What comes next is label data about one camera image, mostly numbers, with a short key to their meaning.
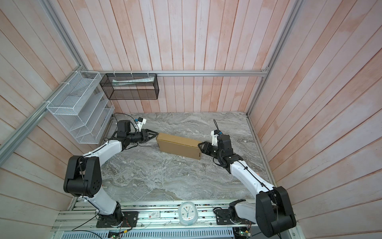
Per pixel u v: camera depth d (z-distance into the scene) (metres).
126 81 0.90
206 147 0.75
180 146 0.84
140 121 0.84
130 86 1.04
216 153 0.71
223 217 0.73
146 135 0.81
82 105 0.73
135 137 0.78
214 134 0.78
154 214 0.74
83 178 0.47
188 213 0.73
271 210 0.41
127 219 0.73
